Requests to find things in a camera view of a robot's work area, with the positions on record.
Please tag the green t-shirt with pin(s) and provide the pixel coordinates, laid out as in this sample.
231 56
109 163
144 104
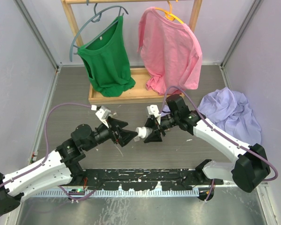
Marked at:
107 63

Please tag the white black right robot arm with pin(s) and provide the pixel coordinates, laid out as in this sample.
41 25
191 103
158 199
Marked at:
247 166

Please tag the lavender crumpled cloth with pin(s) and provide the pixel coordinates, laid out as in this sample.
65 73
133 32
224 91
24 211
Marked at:
230 111

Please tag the wooden clothes rack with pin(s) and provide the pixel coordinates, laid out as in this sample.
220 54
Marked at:
138 94

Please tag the white slotted cable duct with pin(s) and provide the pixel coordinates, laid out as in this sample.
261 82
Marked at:
158 192

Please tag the grey-blue clothes hanger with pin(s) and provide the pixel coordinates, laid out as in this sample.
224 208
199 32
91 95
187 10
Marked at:
99 20

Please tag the pink t-shirt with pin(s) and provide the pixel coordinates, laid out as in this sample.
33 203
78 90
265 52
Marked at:
170 52

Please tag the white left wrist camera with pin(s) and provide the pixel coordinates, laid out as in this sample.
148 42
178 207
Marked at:
102 113

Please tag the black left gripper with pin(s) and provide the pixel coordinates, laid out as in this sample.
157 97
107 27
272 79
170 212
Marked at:
124 136

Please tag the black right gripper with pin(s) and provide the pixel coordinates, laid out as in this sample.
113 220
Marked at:
155 136

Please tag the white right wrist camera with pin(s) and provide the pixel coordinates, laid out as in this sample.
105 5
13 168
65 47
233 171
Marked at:
153 110

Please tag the white capped pill bottle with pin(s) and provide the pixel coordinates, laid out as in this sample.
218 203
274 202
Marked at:
145 132

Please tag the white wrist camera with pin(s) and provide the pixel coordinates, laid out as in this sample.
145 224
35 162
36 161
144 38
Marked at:
153 110
102 113

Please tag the white pill bottle cap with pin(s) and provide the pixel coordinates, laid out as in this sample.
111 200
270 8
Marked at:
138 130

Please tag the yellow clothes hanger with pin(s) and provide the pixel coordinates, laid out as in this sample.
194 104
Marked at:
168 13

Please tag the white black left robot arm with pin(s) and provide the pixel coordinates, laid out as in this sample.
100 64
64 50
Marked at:
61 166

